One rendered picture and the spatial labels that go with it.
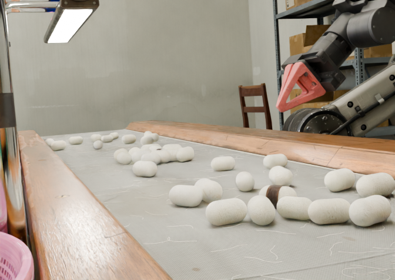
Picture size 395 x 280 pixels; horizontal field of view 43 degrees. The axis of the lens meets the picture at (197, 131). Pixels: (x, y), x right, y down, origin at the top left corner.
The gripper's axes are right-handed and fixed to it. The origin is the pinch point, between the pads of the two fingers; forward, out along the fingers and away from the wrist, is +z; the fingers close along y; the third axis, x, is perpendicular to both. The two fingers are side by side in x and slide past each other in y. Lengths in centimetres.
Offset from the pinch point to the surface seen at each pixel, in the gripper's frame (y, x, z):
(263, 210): 38.9, -10.5, 23.0
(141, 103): -447, 51, -70
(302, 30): -319, 89, -196
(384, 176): 36.0, -2.2, 12.3
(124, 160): -5.9, -11.3, 23.4
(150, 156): -2.0, -9.7, 20.6
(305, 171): 18.7, 0.8, 11.2
